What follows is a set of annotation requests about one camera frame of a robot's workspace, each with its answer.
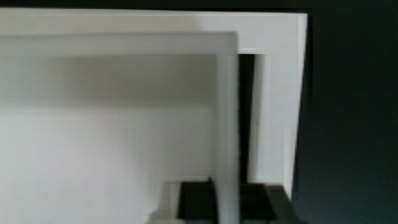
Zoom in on white drawer cabinet box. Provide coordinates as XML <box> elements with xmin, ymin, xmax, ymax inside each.
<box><xmin>0</xmin><ymin>32</ymin><xmax>240</xmax><ymax>224</ymax></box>

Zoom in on white L-shaped fence wall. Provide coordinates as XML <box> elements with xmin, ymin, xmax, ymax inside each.
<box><xmin>0</xmin><ymin>7</ymin><xmax>311</xmax><ymax>201</ymax></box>

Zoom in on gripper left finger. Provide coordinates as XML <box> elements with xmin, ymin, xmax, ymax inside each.
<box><xmin>178</xmin><ymin>182</ymin><xmax>217</xmax><ymax>224</ymax></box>

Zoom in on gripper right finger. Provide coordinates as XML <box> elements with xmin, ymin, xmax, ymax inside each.
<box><xmin>240</xmin><ymin>183</ymin><xmax>307</xmax><ymax>224</ymax></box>

